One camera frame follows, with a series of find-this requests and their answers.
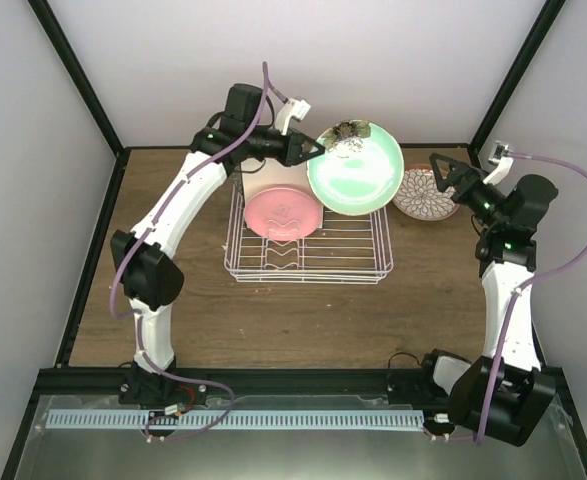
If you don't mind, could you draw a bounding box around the pink round plate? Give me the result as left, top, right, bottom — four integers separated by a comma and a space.
244, 186, 323, 242

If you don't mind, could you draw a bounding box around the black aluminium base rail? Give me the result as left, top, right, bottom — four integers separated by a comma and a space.
37, 364, 564, 406

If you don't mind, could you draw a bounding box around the white wire dish rack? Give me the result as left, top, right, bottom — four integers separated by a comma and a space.
224, 192, 394, 284

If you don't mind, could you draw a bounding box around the black frame post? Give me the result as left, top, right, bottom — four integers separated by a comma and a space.
26, 0, 126, 154
469, 0, 566, 154

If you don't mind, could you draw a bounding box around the black right frame post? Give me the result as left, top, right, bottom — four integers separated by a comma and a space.
469, 0, 566, 154

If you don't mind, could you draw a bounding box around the floral plate with orange rim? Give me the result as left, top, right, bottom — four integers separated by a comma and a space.
392, 165, 459, 222

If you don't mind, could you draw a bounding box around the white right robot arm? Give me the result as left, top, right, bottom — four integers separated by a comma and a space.
417, 153, 558, 447

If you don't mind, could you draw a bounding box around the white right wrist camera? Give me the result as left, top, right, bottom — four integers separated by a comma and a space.
483, 141, 513, 186

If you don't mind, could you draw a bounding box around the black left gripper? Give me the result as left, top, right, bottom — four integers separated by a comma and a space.
242, 125, 322, 166

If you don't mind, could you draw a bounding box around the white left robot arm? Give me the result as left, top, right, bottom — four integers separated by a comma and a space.
110, 83, 324, 404

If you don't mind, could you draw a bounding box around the cream square plate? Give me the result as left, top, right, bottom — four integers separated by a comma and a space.
241, 158, 311, 200

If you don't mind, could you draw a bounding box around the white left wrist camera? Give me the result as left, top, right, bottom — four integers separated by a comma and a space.
274, 98, 311, 136

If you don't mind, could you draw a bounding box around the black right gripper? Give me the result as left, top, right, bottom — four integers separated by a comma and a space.
430, 154, 507, 230

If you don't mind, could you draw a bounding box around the teal plate with flower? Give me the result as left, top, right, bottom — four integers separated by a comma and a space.
306, 119, 405, 216

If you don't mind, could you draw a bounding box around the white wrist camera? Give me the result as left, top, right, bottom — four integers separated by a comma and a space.
274, 98, 311, 136
483, 141, 513, 186

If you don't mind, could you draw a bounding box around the black left frame post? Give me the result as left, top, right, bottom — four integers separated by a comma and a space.
26, 0, 126, 154

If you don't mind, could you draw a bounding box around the white slotted cable duct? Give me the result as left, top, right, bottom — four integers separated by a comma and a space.
45, 409, 424, 432

